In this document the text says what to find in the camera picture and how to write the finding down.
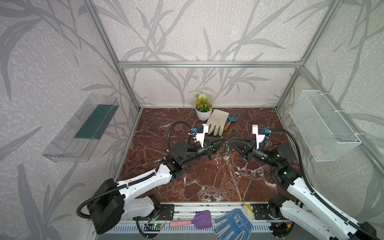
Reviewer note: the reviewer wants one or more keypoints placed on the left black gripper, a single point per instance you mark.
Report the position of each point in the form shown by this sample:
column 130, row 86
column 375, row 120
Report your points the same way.
column 208, row 148

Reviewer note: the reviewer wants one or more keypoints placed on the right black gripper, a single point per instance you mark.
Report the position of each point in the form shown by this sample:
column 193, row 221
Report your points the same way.
column 249, row 150

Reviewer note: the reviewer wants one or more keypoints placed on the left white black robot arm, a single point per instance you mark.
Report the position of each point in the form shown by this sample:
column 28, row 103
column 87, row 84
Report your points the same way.
column 114, row 201

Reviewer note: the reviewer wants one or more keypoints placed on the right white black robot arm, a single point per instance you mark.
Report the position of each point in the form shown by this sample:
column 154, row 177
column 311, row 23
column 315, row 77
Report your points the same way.
column 325, row 221

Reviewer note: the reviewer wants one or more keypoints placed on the cream gardening glove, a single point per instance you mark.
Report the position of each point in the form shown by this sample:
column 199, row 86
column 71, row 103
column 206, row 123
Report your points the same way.
column 217, row 122

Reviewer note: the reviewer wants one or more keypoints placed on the white pot with plant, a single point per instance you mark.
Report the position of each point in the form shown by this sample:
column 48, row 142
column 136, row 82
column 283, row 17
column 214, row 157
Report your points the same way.
column 203, row 106

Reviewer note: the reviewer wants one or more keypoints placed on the blue dotted work glove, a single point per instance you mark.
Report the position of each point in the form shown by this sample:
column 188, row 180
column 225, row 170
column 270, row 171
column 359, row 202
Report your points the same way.
column 236, row 224

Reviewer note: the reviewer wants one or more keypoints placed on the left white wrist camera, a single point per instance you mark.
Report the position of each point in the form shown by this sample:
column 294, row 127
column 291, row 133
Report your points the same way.
column 199, row 133

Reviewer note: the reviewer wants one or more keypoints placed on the blue hand rake wooden handle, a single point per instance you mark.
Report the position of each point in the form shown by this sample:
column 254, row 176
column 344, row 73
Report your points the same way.
column 233, row 117

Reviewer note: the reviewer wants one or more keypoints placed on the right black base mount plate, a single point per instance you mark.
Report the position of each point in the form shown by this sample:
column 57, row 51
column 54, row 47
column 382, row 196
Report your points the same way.
column 266, row 212

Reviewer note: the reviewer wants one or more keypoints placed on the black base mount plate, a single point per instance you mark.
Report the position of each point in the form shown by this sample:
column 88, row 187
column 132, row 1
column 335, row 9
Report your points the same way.
column 266, row 212
column 164, row 212

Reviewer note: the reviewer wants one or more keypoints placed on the purple scoop pink handle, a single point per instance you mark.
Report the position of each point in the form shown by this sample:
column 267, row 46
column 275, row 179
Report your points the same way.
column 202, row 220

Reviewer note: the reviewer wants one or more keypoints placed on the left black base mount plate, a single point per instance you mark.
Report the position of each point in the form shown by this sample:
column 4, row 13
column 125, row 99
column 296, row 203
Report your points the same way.
column 164, row 212

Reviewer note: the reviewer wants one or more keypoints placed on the white wire mesh basket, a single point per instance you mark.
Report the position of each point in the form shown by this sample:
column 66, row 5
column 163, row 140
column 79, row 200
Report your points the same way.
column 324, row 130

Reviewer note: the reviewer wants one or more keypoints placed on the aluminium frame rail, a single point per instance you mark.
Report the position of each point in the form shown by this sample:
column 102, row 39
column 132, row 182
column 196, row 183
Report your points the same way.
column 209, row 64

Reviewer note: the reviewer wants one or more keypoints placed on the clear plastic wall shelf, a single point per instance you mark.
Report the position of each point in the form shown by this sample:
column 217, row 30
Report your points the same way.
column 77, row 140

